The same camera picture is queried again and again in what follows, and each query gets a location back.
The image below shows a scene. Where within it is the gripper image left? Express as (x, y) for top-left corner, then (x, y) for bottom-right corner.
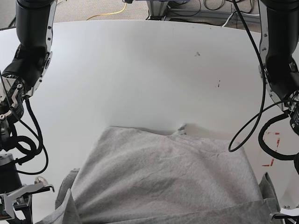
(0, 181), (55, 224)

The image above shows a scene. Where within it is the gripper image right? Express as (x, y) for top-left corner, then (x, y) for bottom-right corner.
(270, 206), (299, 224)

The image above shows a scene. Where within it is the grey t-shirt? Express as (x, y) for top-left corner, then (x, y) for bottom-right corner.
(42, 127), (279, 224)

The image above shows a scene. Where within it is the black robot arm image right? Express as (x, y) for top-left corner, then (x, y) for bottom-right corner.
(258, 0), (299, 170)

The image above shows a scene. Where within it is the left table grommet hole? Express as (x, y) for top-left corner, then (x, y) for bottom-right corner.
(35, 176), (48, 187)

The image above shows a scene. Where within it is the red tape rectangle marking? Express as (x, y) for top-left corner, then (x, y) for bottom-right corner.
(260, 131), (281, 168)

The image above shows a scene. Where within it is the white cable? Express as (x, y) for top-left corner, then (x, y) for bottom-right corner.
(221, 10), (262, 28)

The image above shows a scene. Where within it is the yellow cable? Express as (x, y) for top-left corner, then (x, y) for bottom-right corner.
(85, 2), (128, 21)

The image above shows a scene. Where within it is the aluminium frame base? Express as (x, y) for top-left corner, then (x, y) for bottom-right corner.
(146, 0), (262, 26)

